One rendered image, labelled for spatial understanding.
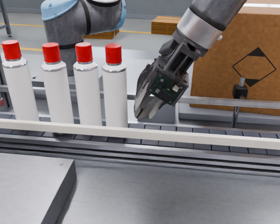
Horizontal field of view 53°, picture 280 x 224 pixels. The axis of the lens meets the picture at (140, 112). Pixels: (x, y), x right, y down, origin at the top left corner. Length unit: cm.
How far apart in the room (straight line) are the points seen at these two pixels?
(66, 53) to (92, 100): 35
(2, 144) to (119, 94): 31
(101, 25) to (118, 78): 41
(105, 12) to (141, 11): 516
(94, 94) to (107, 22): 40
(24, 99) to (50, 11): 34
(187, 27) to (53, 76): 29
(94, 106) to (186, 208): 28
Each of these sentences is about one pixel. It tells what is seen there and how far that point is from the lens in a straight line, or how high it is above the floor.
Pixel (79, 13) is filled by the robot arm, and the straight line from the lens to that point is 94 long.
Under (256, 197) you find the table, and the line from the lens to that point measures 62.
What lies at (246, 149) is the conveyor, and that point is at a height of 88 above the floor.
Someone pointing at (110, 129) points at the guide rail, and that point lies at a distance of 62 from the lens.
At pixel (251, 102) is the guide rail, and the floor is 96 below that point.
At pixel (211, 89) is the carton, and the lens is 82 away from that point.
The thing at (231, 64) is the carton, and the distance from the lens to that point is 79.
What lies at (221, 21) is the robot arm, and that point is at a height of 115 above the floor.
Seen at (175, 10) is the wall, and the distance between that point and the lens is 598.
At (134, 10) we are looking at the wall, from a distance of 614.
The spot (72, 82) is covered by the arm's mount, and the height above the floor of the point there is 89.
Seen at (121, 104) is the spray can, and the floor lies 96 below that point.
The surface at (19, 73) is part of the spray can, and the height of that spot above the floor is 102.
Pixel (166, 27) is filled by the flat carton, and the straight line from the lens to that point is 493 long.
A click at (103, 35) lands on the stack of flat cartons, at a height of 6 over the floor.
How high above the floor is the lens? 125
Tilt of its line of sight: 30 degrees down
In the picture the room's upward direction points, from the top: straight up
